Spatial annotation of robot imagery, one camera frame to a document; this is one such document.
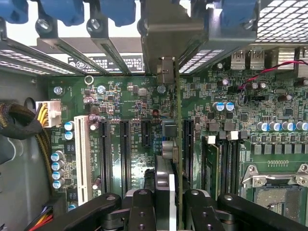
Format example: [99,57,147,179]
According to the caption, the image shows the green RAM stick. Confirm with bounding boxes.
[204,143,220,200]

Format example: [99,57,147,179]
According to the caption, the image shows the CPU socket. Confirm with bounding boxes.
[241,163,308,217]

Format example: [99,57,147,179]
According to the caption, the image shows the short black expansion slot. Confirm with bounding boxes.
[141,119,153,148]

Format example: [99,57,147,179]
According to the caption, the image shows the white expansion slot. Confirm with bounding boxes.
[73,115,93,202]

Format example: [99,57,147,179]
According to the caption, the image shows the green motherboard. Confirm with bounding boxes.
[48,57,308,217]

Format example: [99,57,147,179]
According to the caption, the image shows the white power connector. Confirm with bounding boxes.
[35,100,62,128]

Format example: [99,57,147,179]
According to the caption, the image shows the silver USB port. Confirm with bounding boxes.
[250,49,265,70]
[231,49,246,70]

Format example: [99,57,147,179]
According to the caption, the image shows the vented metal slot cover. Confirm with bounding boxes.
[0,38,80,76]

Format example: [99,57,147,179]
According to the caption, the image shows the blue slot clip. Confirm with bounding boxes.
[39,0,85,26]
[100,0,137,27]
[0,0,29,24]
[221,0,257,31]

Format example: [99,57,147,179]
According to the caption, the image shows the grey open PC case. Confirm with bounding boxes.
[0,0,308,231]

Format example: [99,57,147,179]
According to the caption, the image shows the red and yellow power wires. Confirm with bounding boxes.
[24,204,54,231]

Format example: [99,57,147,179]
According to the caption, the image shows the black braided cable bundle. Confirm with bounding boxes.
[0,101,55,195]

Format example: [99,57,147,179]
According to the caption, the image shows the red and black wire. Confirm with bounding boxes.
[237,59,308,106]

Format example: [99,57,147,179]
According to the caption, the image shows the silver bracket screw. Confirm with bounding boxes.
[36,18,53,34]
[86,17,103,34]

